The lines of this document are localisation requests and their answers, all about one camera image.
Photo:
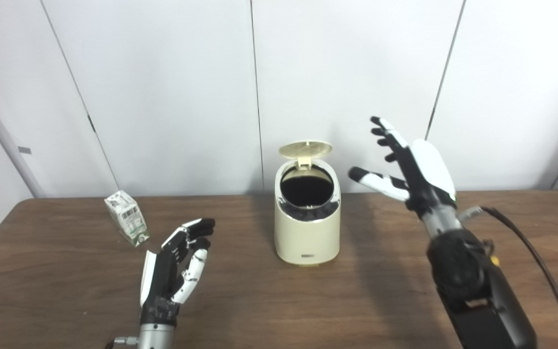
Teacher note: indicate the black bin liner bag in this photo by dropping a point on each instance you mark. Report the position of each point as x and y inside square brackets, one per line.
[308, 213]

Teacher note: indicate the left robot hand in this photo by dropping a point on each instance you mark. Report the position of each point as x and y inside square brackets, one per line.
[165, 283]

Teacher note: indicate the small grey wall tag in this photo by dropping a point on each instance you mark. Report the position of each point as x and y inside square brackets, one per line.
[24, 150]

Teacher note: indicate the cream-colored bin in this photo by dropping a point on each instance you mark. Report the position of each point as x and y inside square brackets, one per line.
[306, 240]

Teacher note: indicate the cream round bin lid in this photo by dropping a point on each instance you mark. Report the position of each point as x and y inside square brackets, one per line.
[305, 149]

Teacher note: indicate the white green milk carton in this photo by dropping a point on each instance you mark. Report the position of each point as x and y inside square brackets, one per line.
[129, 218]

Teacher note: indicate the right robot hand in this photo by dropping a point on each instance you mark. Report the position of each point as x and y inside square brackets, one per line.
[426, 174]

